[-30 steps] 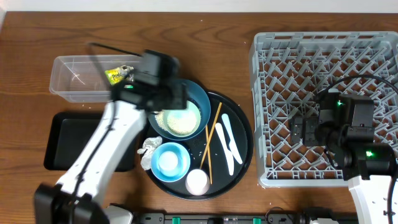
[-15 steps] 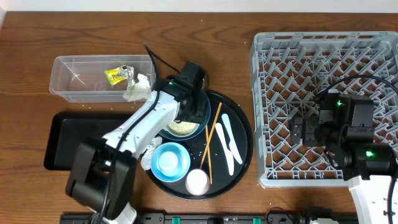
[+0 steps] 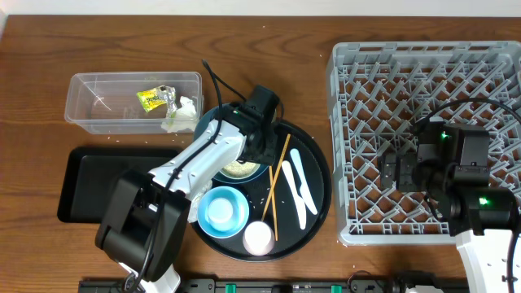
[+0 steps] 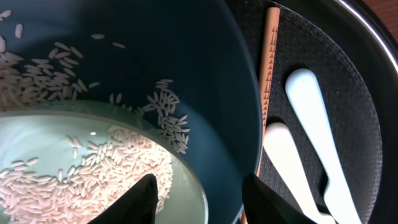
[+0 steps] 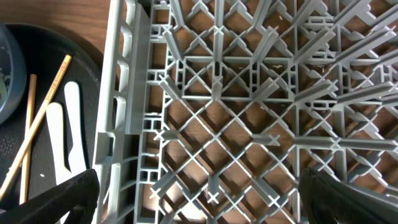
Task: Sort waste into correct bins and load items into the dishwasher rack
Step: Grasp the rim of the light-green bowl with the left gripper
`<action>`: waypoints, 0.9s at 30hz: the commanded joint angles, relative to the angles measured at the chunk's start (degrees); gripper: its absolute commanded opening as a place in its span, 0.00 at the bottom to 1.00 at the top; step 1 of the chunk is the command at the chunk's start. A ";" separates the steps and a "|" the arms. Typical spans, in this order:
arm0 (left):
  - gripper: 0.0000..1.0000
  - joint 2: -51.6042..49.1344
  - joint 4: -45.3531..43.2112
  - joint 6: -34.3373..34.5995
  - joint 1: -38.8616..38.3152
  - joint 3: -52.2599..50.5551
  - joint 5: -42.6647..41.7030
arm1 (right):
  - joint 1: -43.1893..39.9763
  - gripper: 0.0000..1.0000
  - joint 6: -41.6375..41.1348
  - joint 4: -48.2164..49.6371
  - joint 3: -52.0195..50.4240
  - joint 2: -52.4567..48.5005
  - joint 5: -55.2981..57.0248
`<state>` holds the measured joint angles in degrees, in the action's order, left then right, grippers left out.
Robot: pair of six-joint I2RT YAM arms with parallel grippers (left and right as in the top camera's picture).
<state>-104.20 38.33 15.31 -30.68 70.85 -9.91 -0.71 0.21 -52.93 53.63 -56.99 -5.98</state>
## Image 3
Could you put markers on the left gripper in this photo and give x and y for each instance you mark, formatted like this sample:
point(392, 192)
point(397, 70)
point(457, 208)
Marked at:
point(269, 158)

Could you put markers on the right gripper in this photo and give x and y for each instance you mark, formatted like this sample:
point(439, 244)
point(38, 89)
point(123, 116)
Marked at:
point(405, 163)

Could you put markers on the white tissue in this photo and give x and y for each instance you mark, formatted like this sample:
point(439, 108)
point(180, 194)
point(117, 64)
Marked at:
point(181, 115)

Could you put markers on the yellow green snack wrapper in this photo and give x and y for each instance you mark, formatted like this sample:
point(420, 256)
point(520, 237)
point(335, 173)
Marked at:
point(158, 96)

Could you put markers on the pink cup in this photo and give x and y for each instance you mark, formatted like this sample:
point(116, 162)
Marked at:
point(258, 238)

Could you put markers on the mint green bowl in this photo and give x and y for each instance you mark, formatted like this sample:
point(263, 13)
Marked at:
point(239, 170)

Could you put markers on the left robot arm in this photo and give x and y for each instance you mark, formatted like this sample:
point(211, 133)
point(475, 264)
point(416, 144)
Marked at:
point(144, 224)

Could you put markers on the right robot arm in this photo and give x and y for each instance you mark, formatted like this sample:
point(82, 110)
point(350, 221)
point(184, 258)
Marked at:
point(485, 222)

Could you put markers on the grey dishwasher rack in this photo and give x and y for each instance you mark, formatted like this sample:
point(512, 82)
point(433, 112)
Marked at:
point(377, 90)

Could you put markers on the wooden chopstick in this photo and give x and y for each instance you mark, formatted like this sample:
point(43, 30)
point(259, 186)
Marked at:
point(273, 204)
point(277, 172)

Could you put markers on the dark blue plate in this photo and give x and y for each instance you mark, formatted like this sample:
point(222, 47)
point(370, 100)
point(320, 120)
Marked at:
point(201, 128)

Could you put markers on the white plastic knife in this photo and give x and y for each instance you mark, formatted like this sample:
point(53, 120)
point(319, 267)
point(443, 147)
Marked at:
point(299, 202)

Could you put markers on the round black serving tray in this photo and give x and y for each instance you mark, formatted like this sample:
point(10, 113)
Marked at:
point(290, 237)

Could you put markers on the light blue plastic knife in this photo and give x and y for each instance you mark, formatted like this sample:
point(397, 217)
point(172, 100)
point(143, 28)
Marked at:
point(304, 187)

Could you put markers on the light blue saucer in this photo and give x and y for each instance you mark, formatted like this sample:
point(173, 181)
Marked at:
point(240, 206)

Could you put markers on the white small cup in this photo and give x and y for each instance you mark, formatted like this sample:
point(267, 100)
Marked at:
point(221, 214)

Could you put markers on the crumpled silver white napkin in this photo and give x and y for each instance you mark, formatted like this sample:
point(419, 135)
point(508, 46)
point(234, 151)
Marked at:
point(195, 202)

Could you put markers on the clear plastic bin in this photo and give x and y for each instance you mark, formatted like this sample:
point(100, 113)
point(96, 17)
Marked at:
point(106, 102)

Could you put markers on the black rectangular tray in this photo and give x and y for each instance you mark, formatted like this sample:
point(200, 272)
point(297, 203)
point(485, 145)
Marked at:
point(92, 172)

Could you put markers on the black mounting rail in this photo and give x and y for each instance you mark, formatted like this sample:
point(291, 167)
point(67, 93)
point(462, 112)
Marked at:
point(211, 286)

